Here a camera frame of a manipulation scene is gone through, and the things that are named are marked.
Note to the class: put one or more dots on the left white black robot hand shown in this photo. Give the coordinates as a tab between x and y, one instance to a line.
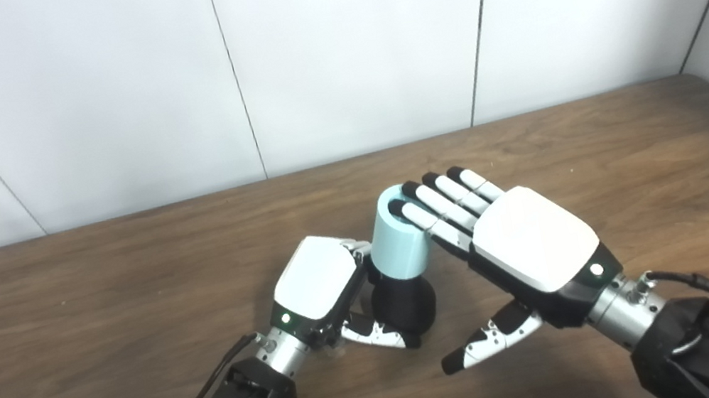
311	282

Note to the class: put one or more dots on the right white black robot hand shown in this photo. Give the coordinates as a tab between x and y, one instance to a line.
534	241

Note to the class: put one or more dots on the black flared nozzle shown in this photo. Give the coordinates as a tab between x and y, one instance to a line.
404	302

